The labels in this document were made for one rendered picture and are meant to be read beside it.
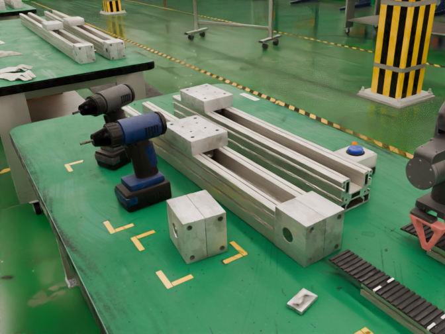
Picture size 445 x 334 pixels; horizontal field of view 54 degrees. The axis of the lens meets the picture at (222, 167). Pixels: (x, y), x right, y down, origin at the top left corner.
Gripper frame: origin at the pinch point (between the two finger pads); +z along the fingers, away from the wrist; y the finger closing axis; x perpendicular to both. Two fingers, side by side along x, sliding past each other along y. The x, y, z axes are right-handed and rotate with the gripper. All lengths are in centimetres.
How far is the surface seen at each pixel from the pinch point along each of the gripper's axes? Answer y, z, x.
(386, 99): -255, 77, -202
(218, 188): 24.0, -0.7, -41.4
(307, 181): 5.0, -0.8, -31.3
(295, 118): -29, 3, -73
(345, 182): 3.9, -4.7, -20.7
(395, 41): -262, 27, -205
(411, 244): 1.5, 3.3, -4.4
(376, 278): 18.8, -0.1, 0.6
